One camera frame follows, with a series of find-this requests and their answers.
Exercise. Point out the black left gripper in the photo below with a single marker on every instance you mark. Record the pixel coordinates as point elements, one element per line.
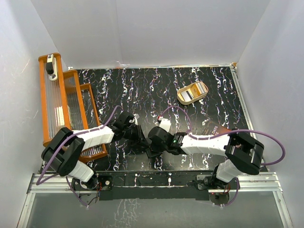
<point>139,139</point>

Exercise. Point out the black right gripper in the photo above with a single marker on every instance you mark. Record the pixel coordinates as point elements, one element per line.
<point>155,147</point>

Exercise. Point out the blue credit card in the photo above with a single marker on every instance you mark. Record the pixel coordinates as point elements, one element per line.
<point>152,153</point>

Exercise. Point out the white magnetic stripe card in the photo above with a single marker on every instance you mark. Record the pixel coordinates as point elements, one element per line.
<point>186,95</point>

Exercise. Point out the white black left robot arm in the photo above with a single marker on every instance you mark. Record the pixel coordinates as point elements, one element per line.
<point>63,152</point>

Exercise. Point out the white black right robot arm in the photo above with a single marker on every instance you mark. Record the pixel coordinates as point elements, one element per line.
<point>243,153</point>

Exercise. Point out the white stack of cards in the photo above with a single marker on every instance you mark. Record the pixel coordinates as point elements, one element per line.
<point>197,89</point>

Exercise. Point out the orange tiered acrylic rack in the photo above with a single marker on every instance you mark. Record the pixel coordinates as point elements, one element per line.
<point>65,102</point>

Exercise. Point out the white device on rack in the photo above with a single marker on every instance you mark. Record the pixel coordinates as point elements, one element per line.
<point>51,67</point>

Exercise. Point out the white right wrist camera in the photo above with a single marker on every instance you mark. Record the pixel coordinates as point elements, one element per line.
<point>164,123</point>

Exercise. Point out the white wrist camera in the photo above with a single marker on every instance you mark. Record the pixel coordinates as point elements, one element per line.
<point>164,123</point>
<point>136,117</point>

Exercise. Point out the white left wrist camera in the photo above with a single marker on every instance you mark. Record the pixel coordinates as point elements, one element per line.
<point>136,117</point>

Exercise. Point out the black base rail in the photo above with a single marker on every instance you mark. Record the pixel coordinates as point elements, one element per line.
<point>156,185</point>

